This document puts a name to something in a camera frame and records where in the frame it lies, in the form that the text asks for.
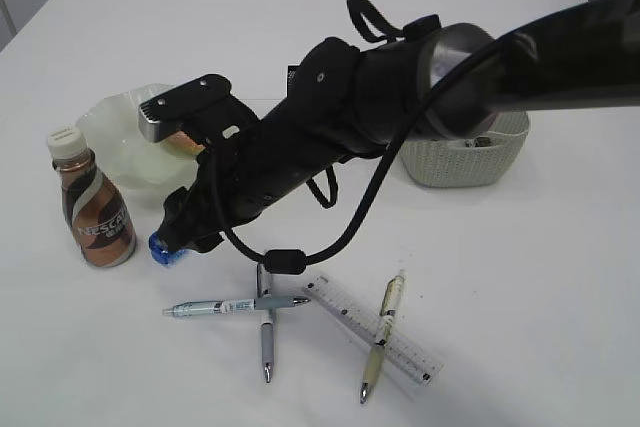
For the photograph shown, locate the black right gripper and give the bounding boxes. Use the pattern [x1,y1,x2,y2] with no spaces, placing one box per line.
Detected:
[159,37,430,253]

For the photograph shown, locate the paper ball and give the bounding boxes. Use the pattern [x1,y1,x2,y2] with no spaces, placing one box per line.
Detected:
[465,136,493,148]

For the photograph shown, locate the sugared bread roll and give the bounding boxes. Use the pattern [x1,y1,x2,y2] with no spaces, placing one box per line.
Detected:
[167,131,205,156]

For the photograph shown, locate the blue pencil sharpener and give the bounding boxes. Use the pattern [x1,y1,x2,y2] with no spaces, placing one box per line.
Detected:
[148,232,187,268]

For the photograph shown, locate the grey pen horizontal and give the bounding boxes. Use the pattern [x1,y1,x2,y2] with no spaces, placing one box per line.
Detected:
[162,296,311,318]

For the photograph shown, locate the brown coffee bottle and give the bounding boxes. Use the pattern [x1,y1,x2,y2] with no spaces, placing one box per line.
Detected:
[46,126,137,268]

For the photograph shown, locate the clear plastic ruler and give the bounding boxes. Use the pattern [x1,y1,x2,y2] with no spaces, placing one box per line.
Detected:
[302,275,444,385]

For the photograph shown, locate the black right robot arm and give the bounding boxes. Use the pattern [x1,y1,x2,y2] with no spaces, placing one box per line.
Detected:
[141,0,639,263]

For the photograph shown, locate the black mesh pen holder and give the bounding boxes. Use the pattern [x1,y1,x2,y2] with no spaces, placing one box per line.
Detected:
[286,65,299,96]

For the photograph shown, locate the grey-green plastic basket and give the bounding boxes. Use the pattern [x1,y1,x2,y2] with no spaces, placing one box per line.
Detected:
[399,112,530,188]

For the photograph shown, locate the grey pen lying vertical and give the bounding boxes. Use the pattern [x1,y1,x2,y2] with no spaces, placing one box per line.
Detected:
[256,264,275,384]

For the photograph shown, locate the pale green wavy plate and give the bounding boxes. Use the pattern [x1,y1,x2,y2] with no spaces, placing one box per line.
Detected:
[76,83,197,210]

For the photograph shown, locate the beige patterned pen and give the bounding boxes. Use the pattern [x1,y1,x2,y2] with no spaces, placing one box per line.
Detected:
[359,269,406,405]

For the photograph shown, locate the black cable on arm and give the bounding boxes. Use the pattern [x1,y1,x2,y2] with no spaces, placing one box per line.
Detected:
[209,0,506,276]

